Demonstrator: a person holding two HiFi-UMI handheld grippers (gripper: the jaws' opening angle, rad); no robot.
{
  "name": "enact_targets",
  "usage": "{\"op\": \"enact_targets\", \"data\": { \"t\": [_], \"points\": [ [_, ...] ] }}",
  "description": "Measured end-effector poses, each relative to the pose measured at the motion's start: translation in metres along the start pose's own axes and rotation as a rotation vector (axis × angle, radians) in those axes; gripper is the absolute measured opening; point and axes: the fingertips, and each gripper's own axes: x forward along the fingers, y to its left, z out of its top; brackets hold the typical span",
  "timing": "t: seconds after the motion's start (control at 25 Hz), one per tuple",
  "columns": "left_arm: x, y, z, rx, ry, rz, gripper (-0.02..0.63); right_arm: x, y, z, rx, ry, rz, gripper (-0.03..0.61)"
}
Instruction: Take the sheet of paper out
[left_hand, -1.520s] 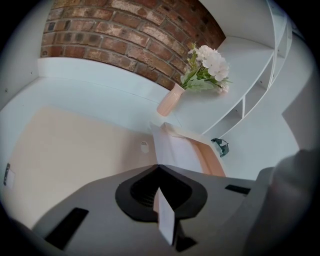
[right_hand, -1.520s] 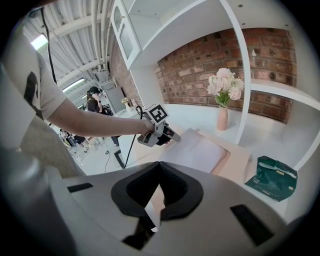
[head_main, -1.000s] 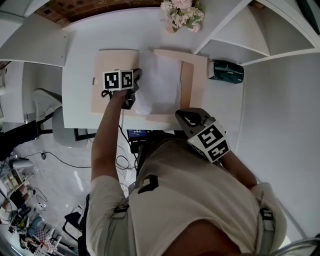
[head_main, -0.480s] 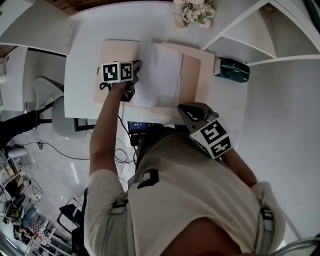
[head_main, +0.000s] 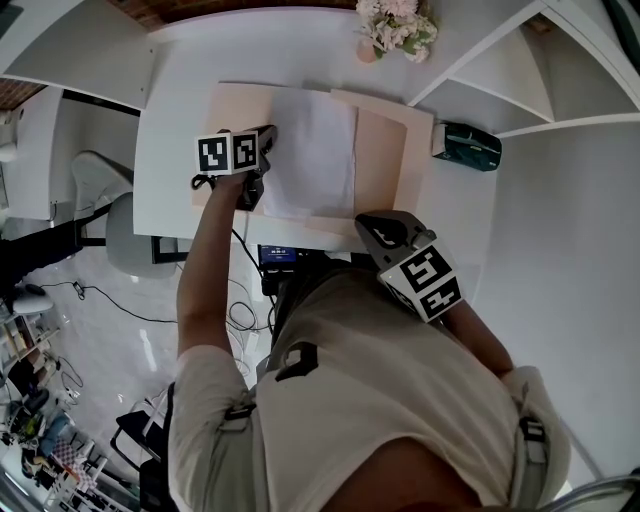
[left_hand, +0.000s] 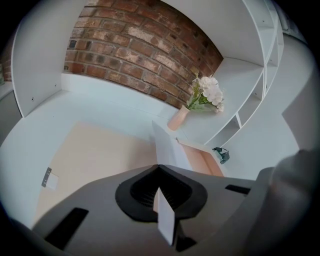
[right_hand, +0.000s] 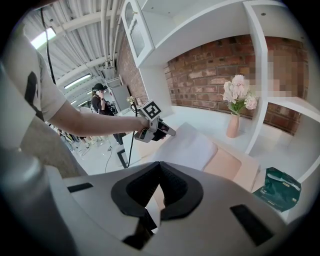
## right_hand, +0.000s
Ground person's beige t-shirt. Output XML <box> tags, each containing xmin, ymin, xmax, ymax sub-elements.
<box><xmin>0</xmin><ymin>24</ymin><xmax>87</xmax><ymax>179</ymax></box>

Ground person's left forearm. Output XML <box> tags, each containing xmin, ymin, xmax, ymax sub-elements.
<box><xmin>46</xmin><ymin>99</ymin><xmax>151</xmax><ymax>139</ymax></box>

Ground ceiling light panel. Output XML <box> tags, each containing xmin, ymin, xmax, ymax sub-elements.
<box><xmin>29</xmin><ymin>26</ymin><xmax>58</xmax><ymax>50</ymax></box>

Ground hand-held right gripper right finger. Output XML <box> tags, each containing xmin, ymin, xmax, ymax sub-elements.
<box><xmin>149</xmin><ymin>161</ymin><xmax>301</xmax><ymax>256</ymax></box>

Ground green tissue packet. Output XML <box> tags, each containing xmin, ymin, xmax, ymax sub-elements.
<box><xmin>251</xmin><ymin>166</ymin><xmax>302</xmax><ymax>213</ymax></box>

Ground white translucent sheet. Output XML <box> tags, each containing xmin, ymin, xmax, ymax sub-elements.
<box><xmin>149</xmin><ymin>122</ymin><xmax>218</xmax><ymax>173</ymax></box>

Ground pink and white flowers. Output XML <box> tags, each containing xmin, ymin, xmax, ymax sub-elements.
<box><xmin>221</xmin><ymin>74</ymin><xmax>258</xmax><ymax>116</ymax></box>

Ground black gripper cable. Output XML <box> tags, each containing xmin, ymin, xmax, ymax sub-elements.
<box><xmin>126</xmin><ymin>102</ymin><xmax>141</xmax><ymax>169</ymax></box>

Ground white desk hutch shelf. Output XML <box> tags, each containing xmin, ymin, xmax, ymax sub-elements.
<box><xmin>119</xmin><ymin>0</ymin><xmax>320</xmax><ymax>186</ymax></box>

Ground ceiling tube light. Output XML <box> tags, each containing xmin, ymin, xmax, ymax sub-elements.
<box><xmin>63</xmin><ymin>72</ymin><xmax>93</xmax><ymax>90</ymax></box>

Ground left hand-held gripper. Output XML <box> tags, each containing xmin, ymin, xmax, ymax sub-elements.
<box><xmin>133</xmin><ymin>98</ymin><xmax>177</xmax><ymax>144</ymax></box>

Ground pink vase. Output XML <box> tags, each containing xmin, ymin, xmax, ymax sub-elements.
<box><xmin>226</xmin><ymin>111</ymin><xmax>241</xmax><ymax>139</ymax></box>

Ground white desk with drawers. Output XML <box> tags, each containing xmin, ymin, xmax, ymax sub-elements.
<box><xmin>117</xmin><ymin>104</ymin><xmax>311</xmax><ymax>223</ymax></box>

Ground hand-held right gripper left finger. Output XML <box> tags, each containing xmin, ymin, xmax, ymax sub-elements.
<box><xmin>46</xmin><ymin>161</ymin><xmax>161</xmax><ymax>256</ymax></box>

